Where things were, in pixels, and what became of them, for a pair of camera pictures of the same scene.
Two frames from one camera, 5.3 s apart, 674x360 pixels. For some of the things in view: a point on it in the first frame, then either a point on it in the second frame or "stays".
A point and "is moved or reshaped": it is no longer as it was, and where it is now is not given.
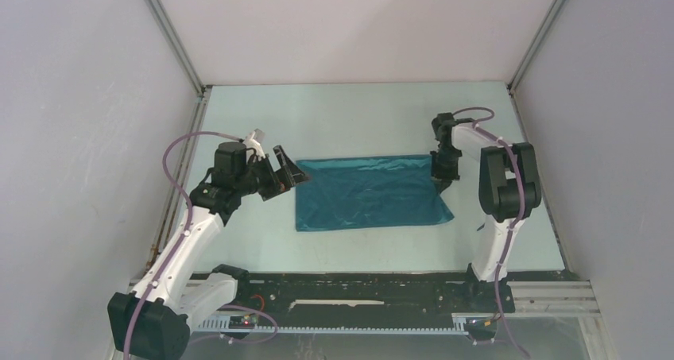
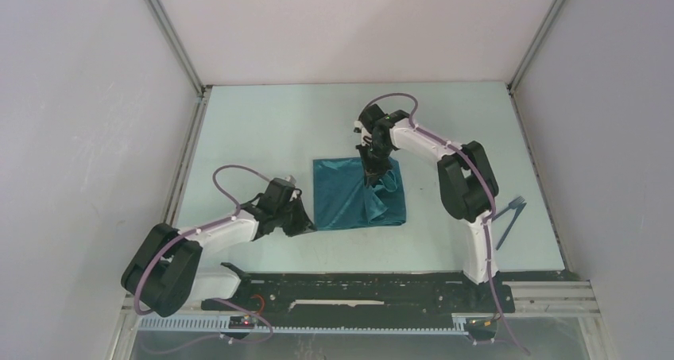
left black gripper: [276, 186] → [304, 224]
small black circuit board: [242, 322] stays
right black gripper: [443, 179] → [373, 172]
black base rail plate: [376, 294] stays
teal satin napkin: [366, 192] is moved or reshaped
